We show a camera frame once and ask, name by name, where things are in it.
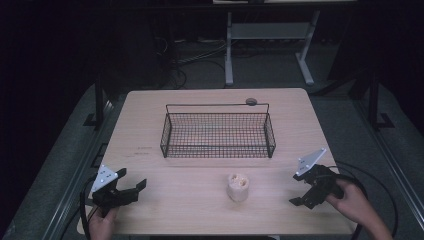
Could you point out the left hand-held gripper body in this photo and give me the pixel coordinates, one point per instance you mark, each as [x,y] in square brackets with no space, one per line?
[110,196]

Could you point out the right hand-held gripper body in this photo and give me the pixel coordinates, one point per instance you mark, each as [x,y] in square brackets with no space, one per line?
[321,181]

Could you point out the person's left hand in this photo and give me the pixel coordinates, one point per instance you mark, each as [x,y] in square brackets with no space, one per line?
[101,225]

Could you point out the person's right hand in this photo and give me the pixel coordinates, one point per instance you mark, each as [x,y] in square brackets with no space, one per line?
[350,200]

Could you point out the small grey round knob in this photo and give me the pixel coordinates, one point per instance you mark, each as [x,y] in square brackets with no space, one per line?
[251,101]

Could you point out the aluminium frame rail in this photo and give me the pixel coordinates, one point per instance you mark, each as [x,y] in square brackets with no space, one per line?
[71,186]
[393,166]

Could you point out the black metal post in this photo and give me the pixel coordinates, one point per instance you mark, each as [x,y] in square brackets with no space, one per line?
[374,100]
[99,100]

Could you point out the grey metal desk frame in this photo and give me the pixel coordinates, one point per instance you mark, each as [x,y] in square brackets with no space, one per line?
[268,31]

